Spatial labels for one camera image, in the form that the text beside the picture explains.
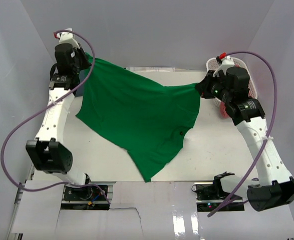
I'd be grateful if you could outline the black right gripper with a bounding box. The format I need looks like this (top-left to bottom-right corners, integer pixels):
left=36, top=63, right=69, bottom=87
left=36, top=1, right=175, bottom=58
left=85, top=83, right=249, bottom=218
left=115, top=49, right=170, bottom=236
left=195, top=70, right=232, bottom=104

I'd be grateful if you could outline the pink t shirt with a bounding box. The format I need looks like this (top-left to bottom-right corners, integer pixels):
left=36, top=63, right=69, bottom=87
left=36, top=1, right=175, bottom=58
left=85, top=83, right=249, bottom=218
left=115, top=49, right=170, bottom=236
left=218, top=66, right=252, bottom=120

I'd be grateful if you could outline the green t shirt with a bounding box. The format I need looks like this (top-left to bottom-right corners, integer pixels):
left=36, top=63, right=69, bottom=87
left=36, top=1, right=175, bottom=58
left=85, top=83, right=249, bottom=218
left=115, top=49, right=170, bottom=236
left=77, top=56, right=200, bottom=182

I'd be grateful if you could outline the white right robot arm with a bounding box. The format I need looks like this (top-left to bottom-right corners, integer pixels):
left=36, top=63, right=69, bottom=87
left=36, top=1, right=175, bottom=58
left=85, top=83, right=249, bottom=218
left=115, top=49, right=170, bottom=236
left=195, top=66, right=294, bottom=212

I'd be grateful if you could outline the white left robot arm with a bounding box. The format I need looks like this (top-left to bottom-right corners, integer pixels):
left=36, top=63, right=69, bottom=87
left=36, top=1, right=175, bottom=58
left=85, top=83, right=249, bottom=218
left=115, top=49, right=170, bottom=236
left=26, top=43, right=92, bottom=200

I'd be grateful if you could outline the white perforated plastic basket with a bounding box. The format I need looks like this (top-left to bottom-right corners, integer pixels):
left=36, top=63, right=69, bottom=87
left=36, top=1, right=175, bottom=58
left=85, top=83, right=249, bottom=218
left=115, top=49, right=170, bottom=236
left=206, top=57, right=259, bottom=108

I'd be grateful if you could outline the white paper label strip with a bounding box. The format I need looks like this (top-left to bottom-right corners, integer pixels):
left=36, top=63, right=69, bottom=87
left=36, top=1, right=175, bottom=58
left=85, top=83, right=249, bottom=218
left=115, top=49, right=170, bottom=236
left=125, top=66, right=175, bottom=73

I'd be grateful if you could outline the white paper sheet front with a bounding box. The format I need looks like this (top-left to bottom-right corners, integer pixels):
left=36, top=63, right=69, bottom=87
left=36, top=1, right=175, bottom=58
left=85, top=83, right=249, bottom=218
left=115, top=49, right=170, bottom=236
left=12, top=181, right=294, bottom=240

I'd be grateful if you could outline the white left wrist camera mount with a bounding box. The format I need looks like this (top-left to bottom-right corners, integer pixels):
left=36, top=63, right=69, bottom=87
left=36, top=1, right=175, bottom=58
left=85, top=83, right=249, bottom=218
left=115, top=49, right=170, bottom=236
left=54, top=31, right=80, bottom=49

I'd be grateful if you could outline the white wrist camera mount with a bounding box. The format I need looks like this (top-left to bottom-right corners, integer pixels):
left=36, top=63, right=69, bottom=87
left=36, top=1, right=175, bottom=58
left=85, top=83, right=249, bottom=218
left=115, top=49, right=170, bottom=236
left=213, top=52, right=235, bottom=77
left=54, top=31, right=80, bottom=49

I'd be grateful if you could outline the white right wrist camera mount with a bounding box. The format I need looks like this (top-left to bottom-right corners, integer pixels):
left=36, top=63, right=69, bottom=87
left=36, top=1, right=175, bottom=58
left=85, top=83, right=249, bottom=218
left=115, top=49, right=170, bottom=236
left=213, top=52, right=235, bottom=77

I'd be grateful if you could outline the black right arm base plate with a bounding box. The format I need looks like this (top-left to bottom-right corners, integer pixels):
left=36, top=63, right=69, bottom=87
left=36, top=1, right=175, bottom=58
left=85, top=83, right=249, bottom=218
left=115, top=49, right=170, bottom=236
left=191, top=181, right=245, bottom=213

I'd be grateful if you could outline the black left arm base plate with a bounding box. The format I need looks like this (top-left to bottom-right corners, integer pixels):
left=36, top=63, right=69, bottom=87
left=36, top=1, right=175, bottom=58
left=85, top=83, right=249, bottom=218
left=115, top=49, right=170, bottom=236
left=61, top=183, right=113, bottom=211

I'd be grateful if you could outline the aluminium table edge rail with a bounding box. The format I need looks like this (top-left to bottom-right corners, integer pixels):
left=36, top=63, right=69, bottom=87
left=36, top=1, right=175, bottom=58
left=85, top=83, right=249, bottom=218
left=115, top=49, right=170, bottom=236
left=13, top=182, right=27, bottom=206

